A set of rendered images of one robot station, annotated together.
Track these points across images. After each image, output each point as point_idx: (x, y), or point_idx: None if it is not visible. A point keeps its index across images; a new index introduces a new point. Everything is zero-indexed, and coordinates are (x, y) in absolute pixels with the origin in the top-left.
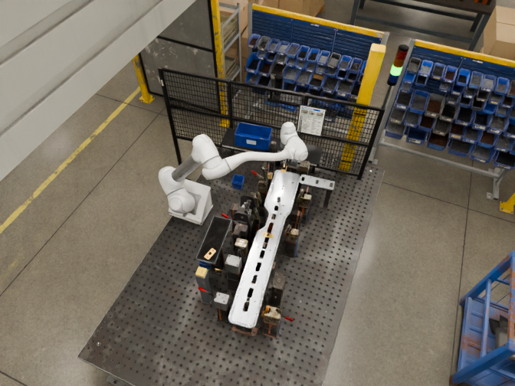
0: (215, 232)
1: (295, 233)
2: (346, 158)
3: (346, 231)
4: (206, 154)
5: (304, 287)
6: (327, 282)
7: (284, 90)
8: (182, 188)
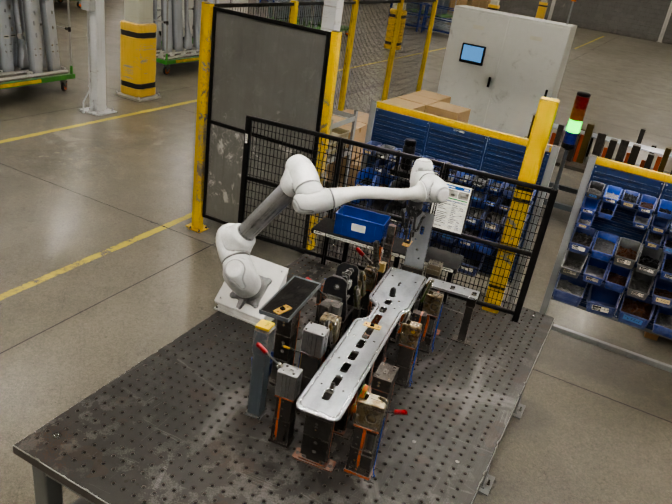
0: (294, 291)
1: (416, 326)
2: (497, 281)
3: (495, 373)
4: (304, 174)
5: (422, 425)
6: (461, 425)
7: (417, 156)
8: (248, 254)
